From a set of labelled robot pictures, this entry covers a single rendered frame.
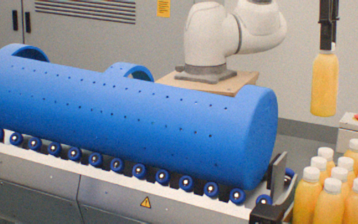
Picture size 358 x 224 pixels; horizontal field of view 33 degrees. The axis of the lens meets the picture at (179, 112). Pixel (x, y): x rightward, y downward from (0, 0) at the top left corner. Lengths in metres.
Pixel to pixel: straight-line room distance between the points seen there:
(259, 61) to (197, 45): 2.34
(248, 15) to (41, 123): 0.86
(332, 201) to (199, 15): 0.97
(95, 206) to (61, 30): 1.92
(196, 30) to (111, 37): 1.32
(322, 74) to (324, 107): 0.09
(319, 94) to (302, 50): 2.79
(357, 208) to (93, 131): 0.75
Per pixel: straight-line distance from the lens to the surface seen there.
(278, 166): 1.67
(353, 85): 4.44
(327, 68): 1.63
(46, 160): 1.94
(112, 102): 1.71
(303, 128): 4.58
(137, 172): 1.76
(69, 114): 1.79
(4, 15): 3.85
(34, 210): 2.08
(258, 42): 2.29
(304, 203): 1.54
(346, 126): 1.87
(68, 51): 3.64
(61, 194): 1.92
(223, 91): 2.11
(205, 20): 2.20
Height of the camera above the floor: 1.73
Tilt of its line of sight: 20 degrees down
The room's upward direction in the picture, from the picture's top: 2 degrees clockwise
